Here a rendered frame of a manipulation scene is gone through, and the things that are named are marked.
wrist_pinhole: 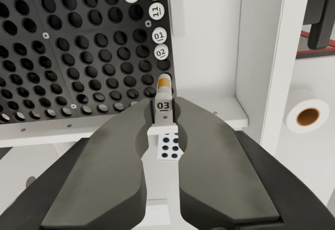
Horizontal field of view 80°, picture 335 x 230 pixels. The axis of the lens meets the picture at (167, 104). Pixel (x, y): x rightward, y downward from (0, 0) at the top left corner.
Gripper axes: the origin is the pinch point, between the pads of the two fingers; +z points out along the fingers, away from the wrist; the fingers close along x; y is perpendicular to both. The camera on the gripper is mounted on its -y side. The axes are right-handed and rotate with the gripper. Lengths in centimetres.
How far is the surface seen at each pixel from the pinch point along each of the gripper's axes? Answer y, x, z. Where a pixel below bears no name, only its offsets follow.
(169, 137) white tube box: 17.6, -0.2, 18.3
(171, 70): 0.9, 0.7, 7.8
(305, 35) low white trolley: 5, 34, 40
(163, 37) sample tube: -2.5, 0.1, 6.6
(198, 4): -4.4, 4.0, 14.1
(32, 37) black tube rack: -2.9, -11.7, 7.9
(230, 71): 3.7, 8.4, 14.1
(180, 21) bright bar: -2.8, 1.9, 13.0
